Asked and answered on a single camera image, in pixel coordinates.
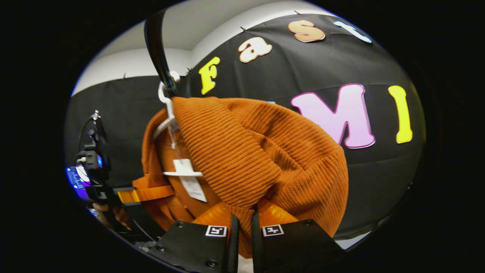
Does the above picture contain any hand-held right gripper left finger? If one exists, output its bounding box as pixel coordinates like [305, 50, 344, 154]
[146, 203, 240, 273]

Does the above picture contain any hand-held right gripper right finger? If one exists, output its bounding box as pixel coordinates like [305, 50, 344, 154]
[251, 199, 345, 273]

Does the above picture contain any white plastic hanger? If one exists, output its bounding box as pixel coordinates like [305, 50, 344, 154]
[153, 71, 203, 177]

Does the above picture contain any orange ribbed jacket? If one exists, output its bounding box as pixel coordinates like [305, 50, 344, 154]
[132, 97, 349, 259]

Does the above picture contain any black clothes rack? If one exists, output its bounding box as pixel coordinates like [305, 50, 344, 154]
[144, 8, 179, 97]

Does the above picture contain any white paper hang tag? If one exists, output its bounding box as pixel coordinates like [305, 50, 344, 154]
[173, 158, 208, 202]

